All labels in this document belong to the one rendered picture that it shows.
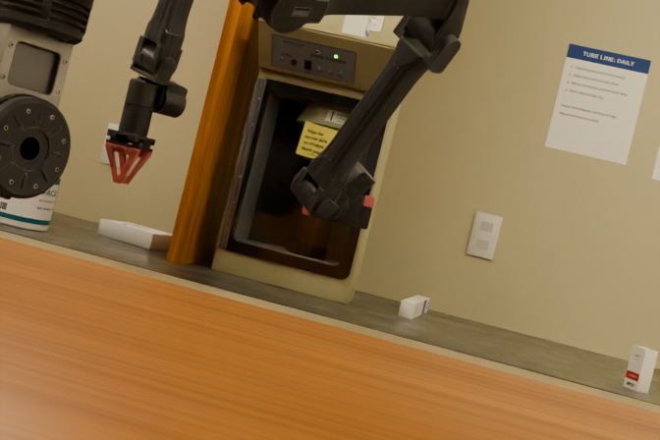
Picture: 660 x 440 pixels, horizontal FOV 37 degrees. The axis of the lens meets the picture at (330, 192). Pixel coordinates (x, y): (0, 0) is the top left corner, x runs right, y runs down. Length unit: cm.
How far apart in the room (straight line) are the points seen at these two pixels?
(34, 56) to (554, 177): 155
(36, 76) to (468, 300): 149
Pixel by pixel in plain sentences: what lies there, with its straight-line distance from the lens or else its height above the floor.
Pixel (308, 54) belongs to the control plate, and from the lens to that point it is 216.
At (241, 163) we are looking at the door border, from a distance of 222.
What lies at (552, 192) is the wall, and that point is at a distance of 260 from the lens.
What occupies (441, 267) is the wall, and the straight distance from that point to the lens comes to 260.
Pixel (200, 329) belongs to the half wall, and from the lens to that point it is 19.
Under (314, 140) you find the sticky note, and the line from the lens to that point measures 219.
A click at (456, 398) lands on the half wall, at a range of 18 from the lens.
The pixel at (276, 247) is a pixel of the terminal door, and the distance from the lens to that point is 220.
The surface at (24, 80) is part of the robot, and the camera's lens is 142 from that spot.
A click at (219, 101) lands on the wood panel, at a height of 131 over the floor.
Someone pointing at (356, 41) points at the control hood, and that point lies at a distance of 211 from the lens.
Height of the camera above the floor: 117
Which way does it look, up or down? level
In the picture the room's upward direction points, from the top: 14 degrees clockwise
